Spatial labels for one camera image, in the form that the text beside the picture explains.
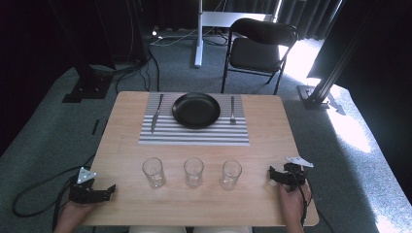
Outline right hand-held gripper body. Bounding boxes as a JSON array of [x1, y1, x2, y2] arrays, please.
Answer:
[[282, 156, 315, 192]]

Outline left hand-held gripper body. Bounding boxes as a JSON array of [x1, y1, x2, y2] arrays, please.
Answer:
[[68, 166, 99, 205]]

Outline person's left hand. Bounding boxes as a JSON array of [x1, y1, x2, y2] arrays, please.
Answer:
[[56, 201, 100, 233]]

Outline person's right hand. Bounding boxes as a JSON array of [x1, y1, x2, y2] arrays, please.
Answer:
[[279, 183, 313, 233]]

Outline clear drinking glass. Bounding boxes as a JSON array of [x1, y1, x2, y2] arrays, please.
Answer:
[[219, 159, 243, 191], [183, 156, 205, 189], [141, 156, 167, 189]]

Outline silver fork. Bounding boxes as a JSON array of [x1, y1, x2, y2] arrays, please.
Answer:
[[229, 95, 237, 125]]

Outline grey striped placemat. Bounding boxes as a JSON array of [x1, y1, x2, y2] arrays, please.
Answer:
[[138, 92, 251, 147]]

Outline silver table knife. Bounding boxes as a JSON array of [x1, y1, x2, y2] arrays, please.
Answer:
[[151, 93, 165, 135]]

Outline black round plate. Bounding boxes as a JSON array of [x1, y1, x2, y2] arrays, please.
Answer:
[[171, 91, 222, 130]]

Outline black stand with flat base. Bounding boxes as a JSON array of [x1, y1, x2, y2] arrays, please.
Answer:
[[48, 0, 115, 104]]

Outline black folding chair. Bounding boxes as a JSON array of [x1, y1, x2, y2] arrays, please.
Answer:
[[221, 17, 299, 96]]

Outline white desk leg stand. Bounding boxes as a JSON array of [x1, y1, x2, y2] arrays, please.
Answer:
[[193, 0, 279, 69]]

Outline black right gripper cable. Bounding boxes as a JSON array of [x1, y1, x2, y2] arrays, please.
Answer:
[[289, 164, 336, 233]]

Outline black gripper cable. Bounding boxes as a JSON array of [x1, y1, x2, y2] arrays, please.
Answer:
[[289, 164, 336, 233], [12, 154, 96, 233]]

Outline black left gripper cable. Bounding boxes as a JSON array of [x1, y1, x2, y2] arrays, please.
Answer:
[[12, 154, 96, 233]]

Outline black slanted metal frame stand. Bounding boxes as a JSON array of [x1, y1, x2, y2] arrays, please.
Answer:
[[296, 0, 380, 111]]

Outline black floor cables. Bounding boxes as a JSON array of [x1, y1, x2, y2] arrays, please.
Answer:
[[90, 27, 231, 95]]

